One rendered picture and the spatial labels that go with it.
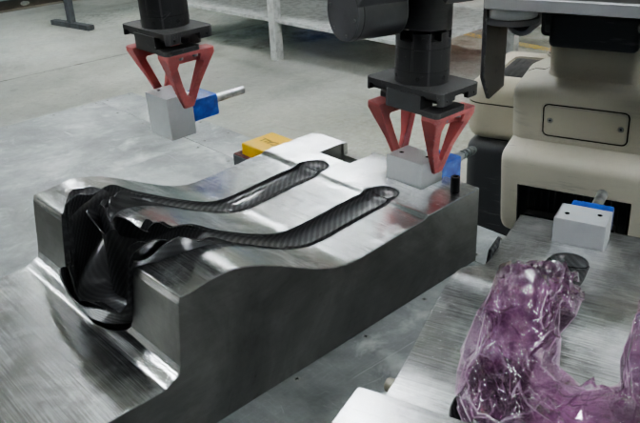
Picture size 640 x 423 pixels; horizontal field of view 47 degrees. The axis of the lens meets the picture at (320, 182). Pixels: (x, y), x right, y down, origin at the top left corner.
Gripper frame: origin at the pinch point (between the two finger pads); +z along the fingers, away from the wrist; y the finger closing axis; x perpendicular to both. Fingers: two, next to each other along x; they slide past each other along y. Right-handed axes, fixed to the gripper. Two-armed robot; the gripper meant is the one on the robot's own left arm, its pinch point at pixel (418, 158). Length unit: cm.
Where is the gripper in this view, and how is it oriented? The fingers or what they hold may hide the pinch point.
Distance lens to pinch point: 81.4
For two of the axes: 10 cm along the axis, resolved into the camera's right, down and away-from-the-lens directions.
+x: 7.2, -3.0, 6.2
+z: 0.2, 9.1, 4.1
